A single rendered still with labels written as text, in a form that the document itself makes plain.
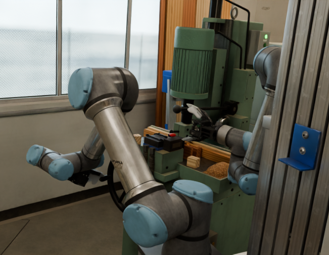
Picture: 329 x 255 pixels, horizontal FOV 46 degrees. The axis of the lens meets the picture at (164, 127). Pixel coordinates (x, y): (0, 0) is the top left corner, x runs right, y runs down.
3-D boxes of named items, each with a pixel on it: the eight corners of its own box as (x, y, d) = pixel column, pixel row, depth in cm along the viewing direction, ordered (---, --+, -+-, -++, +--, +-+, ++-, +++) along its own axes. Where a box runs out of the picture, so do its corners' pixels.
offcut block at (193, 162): (186, 165, 165) (187, 157, 164) (190, 163, 168) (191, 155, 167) (195, 168, 163) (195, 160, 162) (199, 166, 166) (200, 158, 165)
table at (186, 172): (105, 156, 187) (105, 144, 185) (150, 145, 208) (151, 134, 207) (204, 201, 147) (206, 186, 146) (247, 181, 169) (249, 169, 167)
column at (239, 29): (187, 156, 209) (201, 17, 190) (212, 148, 225) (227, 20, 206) (221, 168, 194) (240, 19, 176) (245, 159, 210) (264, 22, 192)
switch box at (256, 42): (244, 64, 187) (249, 29, 183) (255, 63, 195) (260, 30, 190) (255, 65, 183) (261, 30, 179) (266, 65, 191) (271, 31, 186)
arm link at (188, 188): (218, 228, 112) (224, 185, 109) (187, 244, 103) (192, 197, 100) (188, 212, 120) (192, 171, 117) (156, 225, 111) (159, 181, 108)
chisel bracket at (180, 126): (172, 139, 184) (173, 122, 181) (190, 135, 194) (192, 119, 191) (184, 143, 179) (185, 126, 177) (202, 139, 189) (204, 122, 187)
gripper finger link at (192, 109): (183, 99, 154) (195, 117, 151) (192, 98, 158) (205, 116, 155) (179, 104, 156) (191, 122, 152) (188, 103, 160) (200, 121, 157)
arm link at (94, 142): (141, 58, 126) (89, 152, 155) (113, 58, 118) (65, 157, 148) (159, 83, 121) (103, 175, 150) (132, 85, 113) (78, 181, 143)
